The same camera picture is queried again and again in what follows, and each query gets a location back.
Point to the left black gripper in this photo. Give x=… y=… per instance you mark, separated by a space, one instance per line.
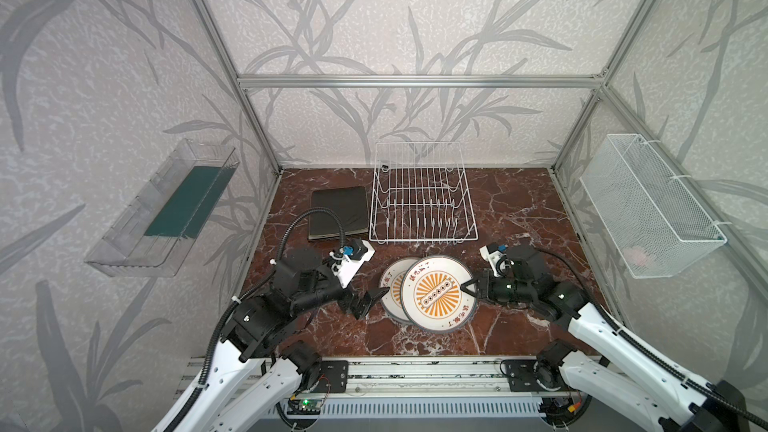
x=354 y=299

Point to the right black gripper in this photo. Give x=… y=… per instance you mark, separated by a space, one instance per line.
x=487 y=287

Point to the white round plate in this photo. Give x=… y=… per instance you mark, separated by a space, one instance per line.
x=392 y=279
x=431 y=295

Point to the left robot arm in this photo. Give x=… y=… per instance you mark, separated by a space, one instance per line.
x=253 y=326

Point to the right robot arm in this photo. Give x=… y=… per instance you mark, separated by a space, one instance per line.
x=701 y=406

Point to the left green circuit board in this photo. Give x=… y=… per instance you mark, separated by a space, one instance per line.
x=304 y=406

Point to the pink object in basket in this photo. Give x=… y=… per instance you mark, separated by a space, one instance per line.
x=637 y=256

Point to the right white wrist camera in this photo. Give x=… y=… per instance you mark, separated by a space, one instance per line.
x=495 y=255

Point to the aluminium mounting rail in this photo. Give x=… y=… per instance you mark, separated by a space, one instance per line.
x=410 y=376

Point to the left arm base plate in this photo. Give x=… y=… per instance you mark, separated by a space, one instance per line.
x=329 y=376

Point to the white wire dish rack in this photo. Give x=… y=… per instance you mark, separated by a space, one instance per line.
x=420 y=194

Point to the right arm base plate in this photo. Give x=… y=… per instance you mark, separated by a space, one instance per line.
x=522 y=376

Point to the right circuit board with wires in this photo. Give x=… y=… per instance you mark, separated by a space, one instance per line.
x=558 y=409

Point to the white mesh wall basket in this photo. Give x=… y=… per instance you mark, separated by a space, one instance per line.
x=642 y=202

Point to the clear plastic wall bin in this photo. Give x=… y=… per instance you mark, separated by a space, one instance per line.
x=153 y=236

